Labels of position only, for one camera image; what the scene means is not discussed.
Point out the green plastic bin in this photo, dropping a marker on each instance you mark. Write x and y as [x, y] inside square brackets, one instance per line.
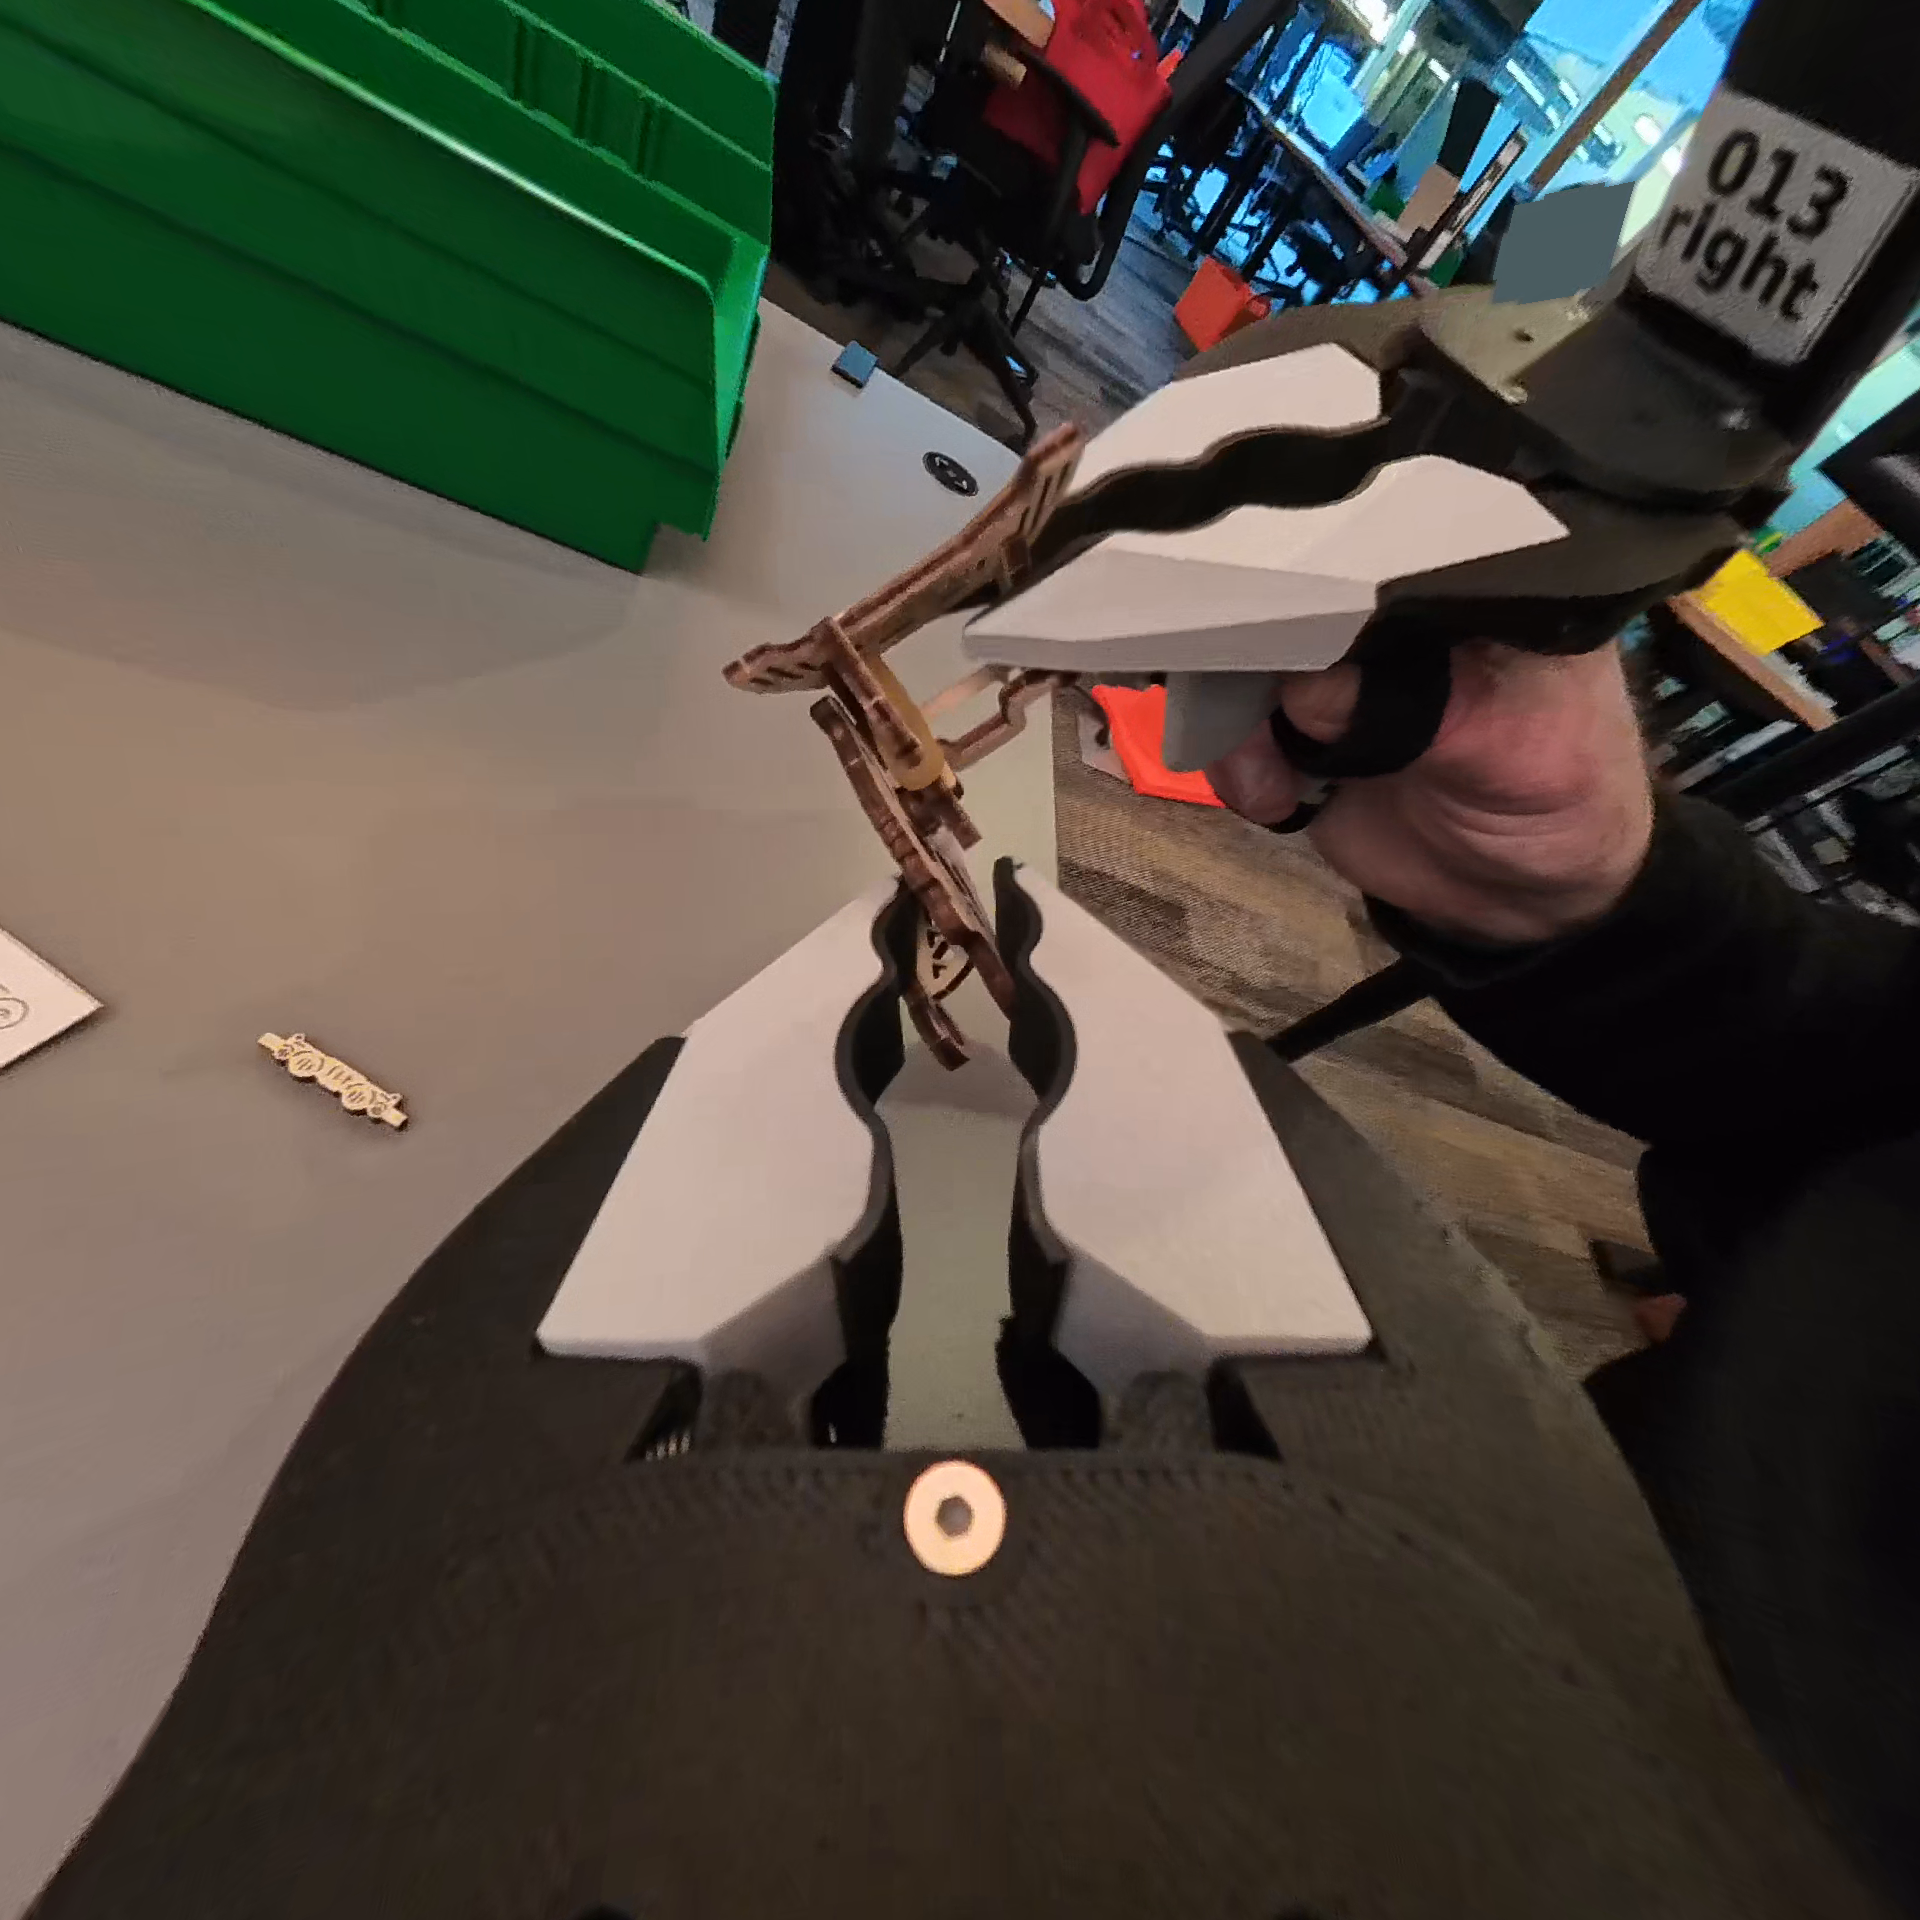
[376, 299]

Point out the small dark square object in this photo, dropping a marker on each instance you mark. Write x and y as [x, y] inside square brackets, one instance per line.
[855, 363]

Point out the yellow sheet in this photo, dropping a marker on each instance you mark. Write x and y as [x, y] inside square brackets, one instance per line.
[1757, 599]

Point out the flat wooden label piece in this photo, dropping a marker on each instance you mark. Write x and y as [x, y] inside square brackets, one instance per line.
[331, 1076]

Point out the printed instruction sheet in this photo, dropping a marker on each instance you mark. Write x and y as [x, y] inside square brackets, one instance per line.
[37, 1003]

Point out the orange box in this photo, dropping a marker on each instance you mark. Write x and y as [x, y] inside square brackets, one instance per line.
[1219, 307]

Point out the person's right hand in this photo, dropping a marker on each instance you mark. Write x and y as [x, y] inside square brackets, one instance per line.
[1501, 810]

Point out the black round table grommet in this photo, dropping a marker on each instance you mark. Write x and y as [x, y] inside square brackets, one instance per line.
[952, 474]

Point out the orange plastic piece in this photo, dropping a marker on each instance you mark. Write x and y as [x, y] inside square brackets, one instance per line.
[1156, 772]

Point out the person's right forearm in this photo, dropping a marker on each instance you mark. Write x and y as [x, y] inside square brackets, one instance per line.
[1725, 991]

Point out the wooden model assembly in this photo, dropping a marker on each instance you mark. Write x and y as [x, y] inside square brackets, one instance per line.
[901, 819]

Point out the black office chair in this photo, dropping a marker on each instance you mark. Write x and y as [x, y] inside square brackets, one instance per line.
[961, 224]

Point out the red jacket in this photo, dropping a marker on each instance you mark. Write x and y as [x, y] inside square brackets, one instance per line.
[1079, 75]

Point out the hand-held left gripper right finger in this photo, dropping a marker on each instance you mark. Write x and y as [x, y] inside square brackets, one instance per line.
[1201, 1200]

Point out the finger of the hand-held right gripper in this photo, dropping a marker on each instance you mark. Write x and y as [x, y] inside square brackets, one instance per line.
[1245, 405]
[1277, 599]

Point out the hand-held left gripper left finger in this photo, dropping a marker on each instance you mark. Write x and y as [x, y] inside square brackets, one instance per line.
[675, 1200]

